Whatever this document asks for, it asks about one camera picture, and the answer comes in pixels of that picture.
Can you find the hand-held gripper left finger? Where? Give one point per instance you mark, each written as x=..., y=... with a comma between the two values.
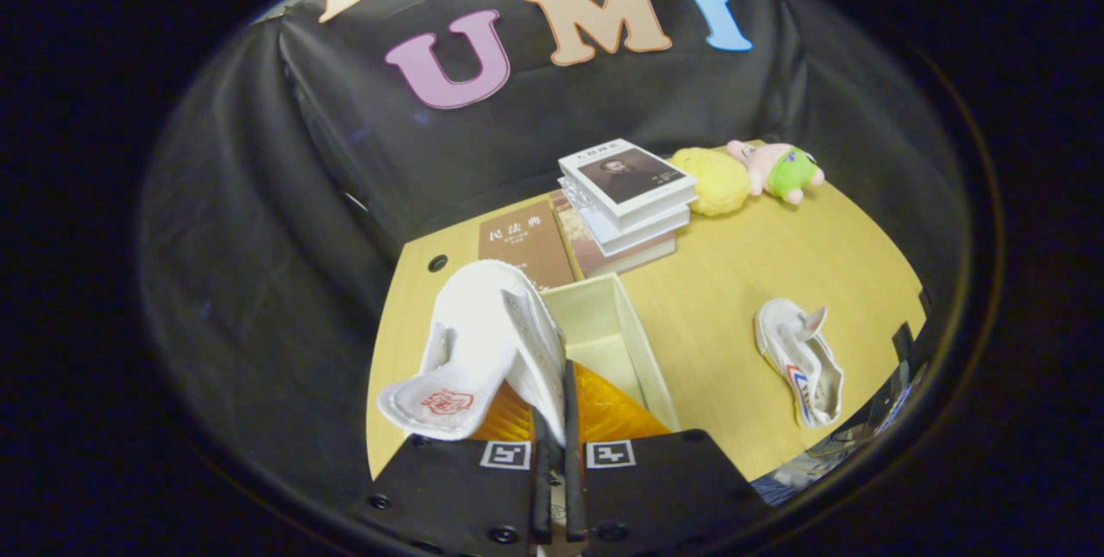
x=457, y=488

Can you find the white canvas shoe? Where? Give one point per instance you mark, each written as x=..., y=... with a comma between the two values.
x=802, y=367
x=479, y=333

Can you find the white book with portrait cover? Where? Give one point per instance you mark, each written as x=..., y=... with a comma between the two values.
x=630, y=176

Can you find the grey fabric storage box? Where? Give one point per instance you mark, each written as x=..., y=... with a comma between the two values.
x=604, y=320

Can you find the plain white book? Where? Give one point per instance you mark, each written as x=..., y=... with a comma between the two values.
x=642, y=229

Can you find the yellow round plush toy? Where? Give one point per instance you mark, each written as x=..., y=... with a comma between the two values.
x=716, y=182

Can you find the black table clamp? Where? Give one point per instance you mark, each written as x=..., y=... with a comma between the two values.
x=925, y=301
x=902, y=341

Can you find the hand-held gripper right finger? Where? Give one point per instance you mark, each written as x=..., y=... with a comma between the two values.
x=660, y=484

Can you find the pink and green plush toy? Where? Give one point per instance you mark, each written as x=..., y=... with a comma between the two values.
x=780, y=169

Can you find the black backdrop cloth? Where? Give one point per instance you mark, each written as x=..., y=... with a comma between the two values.
x=259, y=238

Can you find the thick book with tan cover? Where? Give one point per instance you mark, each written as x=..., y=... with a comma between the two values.
x=630, y=257

